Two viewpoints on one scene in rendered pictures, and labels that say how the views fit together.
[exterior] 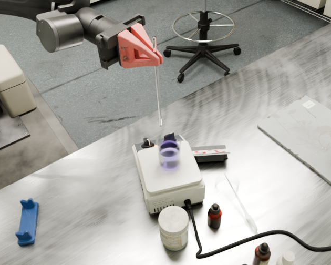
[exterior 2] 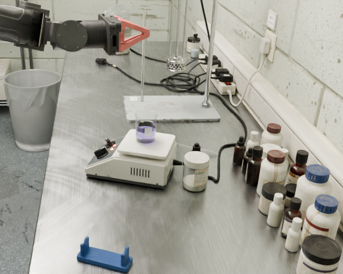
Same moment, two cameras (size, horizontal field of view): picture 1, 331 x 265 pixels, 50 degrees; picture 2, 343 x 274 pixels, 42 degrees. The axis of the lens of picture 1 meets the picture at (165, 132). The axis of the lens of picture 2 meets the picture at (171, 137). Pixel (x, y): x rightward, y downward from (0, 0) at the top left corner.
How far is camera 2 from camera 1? 89 cm
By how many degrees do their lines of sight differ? 57
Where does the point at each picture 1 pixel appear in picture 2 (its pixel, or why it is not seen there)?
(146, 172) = (145, 151)
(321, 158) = (182, 113)
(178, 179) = (166, 142)
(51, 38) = (79, 35)
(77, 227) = (140, 230)
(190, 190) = (174, 148)
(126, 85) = not seen: outside the picture
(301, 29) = not seen: outside the picture
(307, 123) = (149, 105)
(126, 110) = not seen: outside the picture
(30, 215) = (98, 253)
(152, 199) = (166, 164)
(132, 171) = (106, 184)
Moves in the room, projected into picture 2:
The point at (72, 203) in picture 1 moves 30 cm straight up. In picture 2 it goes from (108, 226) to (106, 89)
